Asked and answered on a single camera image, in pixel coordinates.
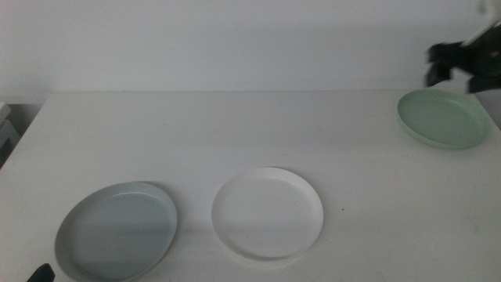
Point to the white shallow bowl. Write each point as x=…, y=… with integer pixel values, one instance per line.
x=268, y=213

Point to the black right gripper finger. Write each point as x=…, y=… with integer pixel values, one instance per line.
x=444, y=51
x=436, y=75

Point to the grey shallow bowl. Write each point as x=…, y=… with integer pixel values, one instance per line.
x=117, y=231

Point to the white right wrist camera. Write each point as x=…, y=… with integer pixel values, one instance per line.
x=489, y=15

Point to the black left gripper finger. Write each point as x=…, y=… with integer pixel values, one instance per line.
x=42, y=274

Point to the green shallow bowl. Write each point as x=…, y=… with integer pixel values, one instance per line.
x=444, y=117

